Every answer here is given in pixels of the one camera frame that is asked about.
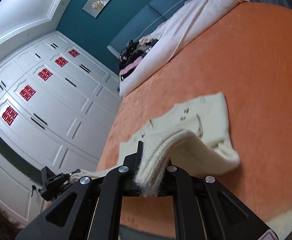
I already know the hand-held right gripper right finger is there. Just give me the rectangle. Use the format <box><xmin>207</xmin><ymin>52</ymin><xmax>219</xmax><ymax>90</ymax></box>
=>
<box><xmin>158</xmin><ymin>165</ymin><xmax>279</xmax><ymax>240</ymax></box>

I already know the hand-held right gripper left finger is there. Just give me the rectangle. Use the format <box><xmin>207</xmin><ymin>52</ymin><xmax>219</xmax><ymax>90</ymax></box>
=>
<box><xmin>15</xmin><ymin>141</ymin><xmax>144</xmax><ymax>240</ymax></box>

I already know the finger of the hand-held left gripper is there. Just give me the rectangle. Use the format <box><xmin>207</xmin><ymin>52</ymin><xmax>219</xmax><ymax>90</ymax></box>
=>
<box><xmin>69</xmin><ymin>169</ymin><xmax>82</xmax><ymax>182</ymax></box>

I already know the cream knit sweater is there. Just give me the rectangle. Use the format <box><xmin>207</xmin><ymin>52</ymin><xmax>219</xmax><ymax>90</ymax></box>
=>
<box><xmin>70</xmin><ymin>92</ymin><xmax>241</xmax><ymax>197</ymax></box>

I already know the pile of dark clothes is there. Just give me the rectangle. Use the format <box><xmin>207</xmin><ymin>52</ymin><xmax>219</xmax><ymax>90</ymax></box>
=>
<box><xmin>118</xmin><ymin>36</ymin><xmax>160</xmax><ymax>82</ymax></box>

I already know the white wardrobe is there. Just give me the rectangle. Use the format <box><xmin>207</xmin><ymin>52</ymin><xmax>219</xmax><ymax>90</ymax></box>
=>
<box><xmin>0</xmin><ymin>31</ymin><xmax>122</xmax><ymax>228</ymax></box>

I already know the cream fuzzy cloth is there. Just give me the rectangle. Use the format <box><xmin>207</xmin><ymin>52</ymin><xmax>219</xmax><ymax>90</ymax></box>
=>
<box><xmin>265</xmin><ymin>204</ymin><xmax>292</xmax><ymax>233</ymax></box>

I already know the orange plush blanket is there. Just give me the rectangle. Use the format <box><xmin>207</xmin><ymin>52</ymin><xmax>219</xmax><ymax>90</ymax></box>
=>
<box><xmin>96</xmin><ymin>2</ymin><xmax>292</xmax><ymax>233</ymax></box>

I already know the teal padded headboard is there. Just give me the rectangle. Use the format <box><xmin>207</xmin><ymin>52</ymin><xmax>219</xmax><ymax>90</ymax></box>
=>
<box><xmin>107</xmin><ymin>0</ymin><xmax>220</xmax><ymax>77</ymax></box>

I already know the white duvet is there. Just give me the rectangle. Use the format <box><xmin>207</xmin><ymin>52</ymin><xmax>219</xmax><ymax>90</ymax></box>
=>
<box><xmin>119</xmin><ymin>0</ymin><xmax>241</xmax><ymax>97</ymax></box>

